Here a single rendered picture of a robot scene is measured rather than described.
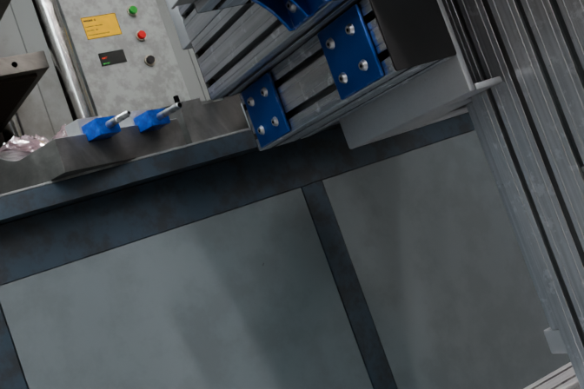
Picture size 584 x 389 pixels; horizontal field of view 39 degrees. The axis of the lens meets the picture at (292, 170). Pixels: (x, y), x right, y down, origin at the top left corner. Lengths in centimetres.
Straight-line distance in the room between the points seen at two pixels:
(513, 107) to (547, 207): 12
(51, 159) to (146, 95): 119
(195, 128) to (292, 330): 41
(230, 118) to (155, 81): 98
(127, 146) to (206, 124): 21
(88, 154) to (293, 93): 40
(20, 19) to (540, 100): 367
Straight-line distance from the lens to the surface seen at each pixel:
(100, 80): 246
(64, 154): 132
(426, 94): 101
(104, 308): 139
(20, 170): 140
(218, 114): 156
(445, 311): 173
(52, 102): 430
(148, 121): 140
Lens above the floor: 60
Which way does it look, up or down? 4 degrees up
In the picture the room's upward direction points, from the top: 20 degrees counter-clockwise
